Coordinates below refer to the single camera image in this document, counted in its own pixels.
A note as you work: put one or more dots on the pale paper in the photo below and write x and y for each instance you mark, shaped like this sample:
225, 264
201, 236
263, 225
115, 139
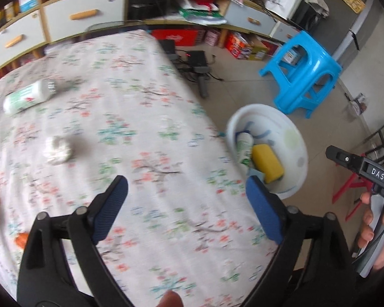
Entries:
57, 150

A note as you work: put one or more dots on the green bag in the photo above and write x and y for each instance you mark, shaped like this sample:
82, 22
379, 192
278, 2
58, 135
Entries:
201, 14

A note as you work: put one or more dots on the person's left hand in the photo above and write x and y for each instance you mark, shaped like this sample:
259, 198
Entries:
172, 299

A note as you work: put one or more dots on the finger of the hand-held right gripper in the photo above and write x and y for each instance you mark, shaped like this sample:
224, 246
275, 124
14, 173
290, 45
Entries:
344, 159

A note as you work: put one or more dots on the white bottle with green label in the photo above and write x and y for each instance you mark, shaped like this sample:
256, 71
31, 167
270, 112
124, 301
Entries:
27, 97

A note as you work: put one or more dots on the black stepper pedal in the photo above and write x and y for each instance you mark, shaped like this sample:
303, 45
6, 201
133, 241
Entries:
168, 47
196, 59

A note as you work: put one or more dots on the white bin with blue prints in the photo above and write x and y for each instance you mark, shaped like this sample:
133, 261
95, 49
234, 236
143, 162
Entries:
294, 172

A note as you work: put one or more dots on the black chair frame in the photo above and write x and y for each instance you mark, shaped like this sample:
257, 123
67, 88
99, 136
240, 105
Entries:
382, 140

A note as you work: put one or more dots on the red cardboard box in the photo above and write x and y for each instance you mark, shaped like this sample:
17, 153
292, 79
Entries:
179, 36

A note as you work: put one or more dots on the magazine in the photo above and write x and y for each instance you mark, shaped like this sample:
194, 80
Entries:
360, 104

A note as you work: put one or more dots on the orange peel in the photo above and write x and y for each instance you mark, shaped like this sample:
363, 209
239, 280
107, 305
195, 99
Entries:
21, 240

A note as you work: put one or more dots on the blue plastic stool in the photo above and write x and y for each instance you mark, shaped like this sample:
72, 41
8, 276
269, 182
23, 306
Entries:
307, 51

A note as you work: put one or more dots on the black box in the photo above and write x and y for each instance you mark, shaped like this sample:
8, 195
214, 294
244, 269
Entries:
147, 6

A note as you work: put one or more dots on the long wooden cabinet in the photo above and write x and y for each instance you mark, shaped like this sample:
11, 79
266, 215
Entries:
240, 14

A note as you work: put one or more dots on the green and yellow sponge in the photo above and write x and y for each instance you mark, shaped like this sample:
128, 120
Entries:
267, 163

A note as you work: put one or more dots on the white and blue carton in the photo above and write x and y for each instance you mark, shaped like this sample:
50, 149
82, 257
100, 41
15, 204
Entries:
291, 56

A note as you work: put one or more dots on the red boxes under cabinet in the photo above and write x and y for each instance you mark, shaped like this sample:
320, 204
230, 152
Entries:
243, 46

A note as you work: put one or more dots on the white squeeze tube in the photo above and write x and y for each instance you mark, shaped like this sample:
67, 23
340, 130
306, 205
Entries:
244, 148

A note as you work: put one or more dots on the wooden shelf unit with drawers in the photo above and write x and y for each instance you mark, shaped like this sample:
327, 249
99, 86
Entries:
108, 16

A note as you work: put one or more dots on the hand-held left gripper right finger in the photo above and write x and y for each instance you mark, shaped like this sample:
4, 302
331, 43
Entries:
265, 211

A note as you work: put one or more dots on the yellow jar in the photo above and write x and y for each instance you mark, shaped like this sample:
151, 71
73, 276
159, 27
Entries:
9, 12

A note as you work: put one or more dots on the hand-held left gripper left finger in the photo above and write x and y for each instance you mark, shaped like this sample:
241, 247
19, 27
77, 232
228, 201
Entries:
110, 208

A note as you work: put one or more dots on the yellow note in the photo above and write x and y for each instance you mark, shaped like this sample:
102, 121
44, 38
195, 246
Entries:
352, 0

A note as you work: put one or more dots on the grey refrigerator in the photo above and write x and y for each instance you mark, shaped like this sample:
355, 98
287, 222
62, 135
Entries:
342, 28

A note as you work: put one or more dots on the floral tablecloth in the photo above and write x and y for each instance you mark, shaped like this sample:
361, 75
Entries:
147, 134

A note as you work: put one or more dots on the white and red bag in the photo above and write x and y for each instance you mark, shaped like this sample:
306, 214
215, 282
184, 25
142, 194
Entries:
198, 1

